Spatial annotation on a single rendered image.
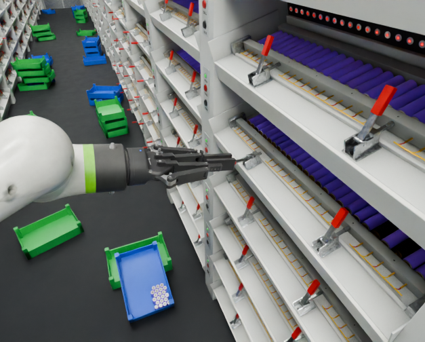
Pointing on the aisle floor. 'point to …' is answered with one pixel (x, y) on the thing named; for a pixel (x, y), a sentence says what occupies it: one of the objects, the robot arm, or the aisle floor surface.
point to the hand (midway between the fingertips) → (218, 162)
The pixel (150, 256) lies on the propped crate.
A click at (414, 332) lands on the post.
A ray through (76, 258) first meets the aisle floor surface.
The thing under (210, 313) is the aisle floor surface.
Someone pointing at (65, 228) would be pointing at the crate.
